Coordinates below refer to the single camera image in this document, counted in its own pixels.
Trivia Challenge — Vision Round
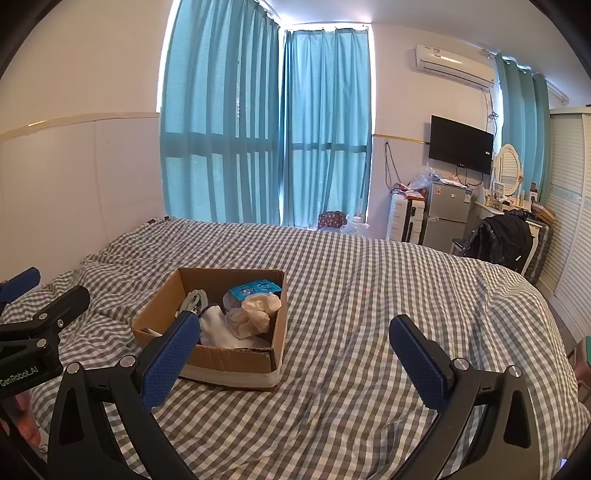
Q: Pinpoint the clear plastic bottle blue label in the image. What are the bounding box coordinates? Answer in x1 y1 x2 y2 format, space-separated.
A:
223 290 245 320

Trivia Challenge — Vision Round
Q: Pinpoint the white suitcase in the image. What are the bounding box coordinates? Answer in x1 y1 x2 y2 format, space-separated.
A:
387 193 428 244

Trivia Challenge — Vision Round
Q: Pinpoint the blue blister pack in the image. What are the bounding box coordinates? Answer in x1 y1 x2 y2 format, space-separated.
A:
229 279 282 301

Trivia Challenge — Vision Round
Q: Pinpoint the black wall television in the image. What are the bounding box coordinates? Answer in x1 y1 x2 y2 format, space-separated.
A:
428 115 495 175

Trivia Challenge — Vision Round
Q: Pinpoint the white air conditioner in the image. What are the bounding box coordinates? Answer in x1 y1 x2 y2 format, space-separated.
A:
414 44 496 88

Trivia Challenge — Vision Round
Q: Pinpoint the grey checked bed sheet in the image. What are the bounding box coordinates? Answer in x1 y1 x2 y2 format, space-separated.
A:
0 217 580 480

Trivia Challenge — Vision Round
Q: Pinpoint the teal curtain beside wardrobe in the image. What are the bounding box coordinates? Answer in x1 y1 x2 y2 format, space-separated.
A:
494 53 552 204

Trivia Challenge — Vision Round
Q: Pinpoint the beige stocking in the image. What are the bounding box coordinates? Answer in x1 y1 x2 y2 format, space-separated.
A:
229 293 282 337

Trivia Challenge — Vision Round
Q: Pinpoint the white oval mirror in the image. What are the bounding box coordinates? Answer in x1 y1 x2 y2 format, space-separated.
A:
492 144 525 200

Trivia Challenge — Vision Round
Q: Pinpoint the grey small fridge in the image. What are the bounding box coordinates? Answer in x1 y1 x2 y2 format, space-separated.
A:
422 181 474 252

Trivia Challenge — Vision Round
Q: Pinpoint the hanging wall cable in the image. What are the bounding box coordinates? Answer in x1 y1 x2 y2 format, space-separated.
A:
384 141 403 191

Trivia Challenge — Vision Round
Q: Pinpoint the white louvred wardrobe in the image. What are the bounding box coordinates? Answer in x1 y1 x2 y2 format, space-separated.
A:
538 107 591 333

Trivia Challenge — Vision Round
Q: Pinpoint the grey checked fabric case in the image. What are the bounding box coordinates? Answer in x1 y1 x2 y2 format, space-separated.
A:
525 224 555 283

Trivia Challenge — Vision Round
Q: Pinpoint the white sock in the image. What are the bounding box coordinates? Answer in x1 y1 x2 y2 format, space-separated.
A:
199 307 273 350

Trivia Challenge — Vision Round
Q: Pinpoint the wide teal curtain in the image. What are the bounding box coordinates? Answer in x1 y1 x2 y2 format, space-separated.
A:
159 0 282 227

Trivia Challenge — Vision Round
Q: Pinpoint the clear plastic bag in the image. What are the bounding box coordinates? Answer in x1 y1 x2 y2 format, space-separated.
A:
409 166 440 192

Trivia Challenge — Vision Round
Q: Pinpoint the person's left hand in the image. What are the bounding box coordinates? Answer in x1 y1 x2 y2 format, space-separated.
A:
9 392 47 450

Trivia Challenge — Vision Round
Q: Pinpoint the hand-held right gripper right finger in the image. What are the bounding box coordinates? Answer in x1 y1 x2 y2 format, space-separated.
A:
389 315 552 480

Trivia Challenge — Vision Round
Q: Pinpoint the white plastic bag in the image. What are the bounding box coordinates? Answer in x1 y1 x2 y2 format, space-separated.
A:
339 215 371 238

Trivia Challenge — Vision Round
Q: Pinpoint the black jacket on chair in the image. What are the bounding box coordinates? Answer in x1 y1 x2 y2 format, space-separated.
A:
468 210 534 277

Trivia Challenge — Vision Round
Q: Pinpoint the narrow teal curtain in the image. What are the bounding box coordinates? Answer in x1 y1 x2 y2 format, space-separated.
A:
280 28 374 229

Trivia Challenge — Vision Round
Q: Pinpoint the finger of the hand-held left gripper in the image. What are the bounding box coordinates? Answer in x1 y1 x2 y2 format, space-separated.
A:
0 285 90 344
0 267 41 305

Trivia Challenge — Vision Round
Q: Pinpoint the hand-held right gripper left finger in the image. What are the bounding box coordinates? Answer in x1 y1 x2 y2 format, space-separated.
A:
46 311 201 480

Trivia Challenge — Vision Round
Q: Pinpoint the red patterned bag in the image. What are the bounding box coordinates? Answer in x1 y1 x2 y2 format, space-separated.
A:
318 211 349 230

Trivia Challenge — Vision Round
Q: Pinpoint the brown cardboard box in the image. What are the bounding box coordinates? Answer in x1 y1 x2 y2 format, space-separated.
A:
131 268 288 393

